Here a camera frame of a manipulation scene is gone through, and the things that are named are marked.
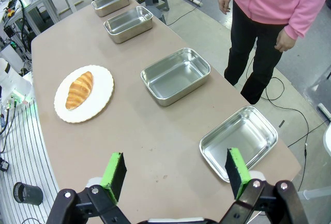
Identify steel rectangular container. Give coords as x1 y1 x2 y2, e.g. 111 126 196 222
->
199 105 279 183
140 48 212 107
103 6 154 44

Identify white black-striped mat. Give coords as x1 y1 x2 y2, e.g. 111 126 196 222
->
0 104 62 224

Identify person's left forearm pink sleeve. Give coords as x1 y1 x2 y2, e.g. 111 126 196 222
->
283 0 331 40

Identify black trousers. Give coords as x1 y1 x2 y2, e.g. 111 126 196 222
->
223 0 288 105

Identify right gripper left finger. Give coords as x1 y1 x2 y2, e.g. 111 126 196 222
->
48 152 130 224

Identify white scalloped plate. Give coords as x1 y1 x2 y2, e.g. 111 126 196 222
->
53 65 115 124

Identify black mesh cup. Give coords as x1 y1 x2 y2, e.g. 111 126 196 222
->
12 182 43 206

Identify aluminium frame workbench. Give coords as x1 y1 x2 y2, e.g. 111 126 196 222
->
24 0 85 35

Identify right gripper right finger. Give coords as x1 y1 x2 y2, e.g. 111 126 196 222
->
219 147 309 224

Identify golden croissant bread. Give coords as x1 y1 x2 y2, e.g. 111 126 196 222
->
65 71 94 111

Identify large white table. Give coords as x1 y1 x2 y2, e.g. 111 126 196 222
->
323 122 331 157

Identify white floor block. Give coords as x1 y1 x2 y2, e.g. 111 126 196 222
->
297 189 318 201

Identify person's right hand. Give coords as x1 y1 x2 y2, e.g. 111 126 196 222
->
218 0 231 16

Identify long black floor cable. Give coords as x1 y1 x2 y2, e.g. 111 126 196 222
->
245 53 331 192

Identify white floor bar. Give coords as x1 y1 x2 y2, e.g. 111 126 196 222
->
317 103 331 119

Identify wide-rimmed steel container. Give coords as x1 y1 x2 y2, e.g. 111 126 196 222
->
91 0 131 18

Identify white control cabinet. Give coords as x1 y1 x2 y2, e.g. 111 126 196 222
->
0 44 20 73

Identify person's left hand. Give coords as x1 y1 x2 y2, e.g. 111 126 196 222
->
274 29 296 53

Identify thin black cable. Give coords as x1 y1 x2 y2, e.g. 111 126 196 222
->
165 0 206 26

